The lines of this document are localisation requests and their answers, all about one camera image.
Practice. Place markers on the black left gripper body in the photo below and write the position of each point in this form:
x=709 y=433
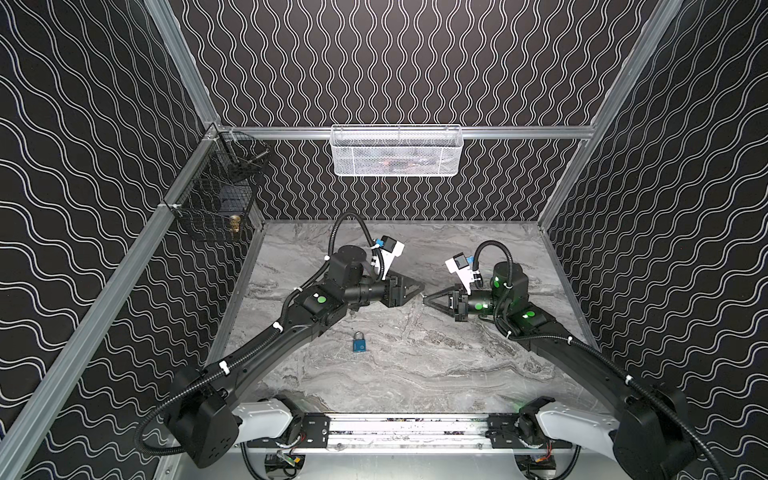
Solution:
x=387 y=291

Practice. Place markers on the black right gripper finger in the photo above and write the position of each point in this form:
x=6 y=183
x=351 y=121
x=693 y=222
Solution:
x=443 y=293
x=440 y=307

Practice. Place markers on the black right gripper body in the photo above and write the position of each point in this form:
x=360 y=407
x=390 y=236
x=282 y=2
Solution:
x=459 y=304

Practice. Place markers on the blue padlock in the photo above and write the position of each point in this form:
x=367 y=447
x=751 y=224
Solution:
x=359 y=342

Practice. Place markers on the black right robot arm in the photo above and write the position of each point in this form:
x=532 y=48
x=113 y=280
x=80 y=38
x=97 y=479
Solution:
x=646 y=430

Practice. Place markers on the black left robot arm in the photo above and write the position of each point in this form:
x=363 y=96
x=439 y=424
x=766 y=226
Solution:
x=202 y=417

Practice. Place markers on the brass padlock in basket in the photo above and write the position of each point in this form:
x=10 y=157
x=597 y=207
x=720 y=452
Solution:
x=235 y=224

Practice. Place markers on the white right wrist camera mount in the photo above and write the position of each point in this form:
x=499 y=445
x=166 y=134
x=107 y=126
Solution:
x=463 y=266

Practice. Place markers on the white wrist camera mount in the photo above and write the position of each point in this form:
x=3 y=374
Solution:
x=384 y=251
x=463 y=266

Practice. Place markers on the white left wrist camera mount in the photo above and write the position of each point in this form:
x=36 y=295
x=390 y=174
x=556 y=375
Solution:
x=384 y=251

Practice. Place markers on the white wire mesh basket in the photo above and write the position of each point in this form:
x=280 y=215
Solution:
x=396 y=157

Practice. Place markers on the aluminium linear rail base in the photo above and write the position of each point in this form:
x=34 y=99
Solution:
x=389 y=433

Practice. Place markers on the black wire mesh basket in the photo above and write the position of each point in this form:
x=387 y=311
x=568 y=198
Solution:
x=225 y=184

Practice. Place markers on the aluminium horizontal back rail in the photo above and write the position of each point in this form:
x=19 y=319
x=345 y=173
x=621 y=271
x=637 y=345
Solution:
x=430 y=131

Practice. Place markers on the aluminium frame corner post right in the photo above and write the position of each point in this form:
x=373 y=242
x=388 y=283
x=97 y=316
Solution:
x=648 y=40

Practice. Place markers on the aluminium frame corner post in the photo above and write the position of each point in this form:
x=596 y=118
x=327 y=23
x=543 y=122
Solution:
x=648 y=40
x=179 y=52

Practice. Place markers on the aluminium frame corner post left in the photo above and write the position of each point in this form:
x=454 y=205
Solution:
x=179 y=52

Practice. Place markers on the aluminium left side rail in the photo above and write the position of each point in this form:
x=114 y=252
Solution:
x=39 y=413

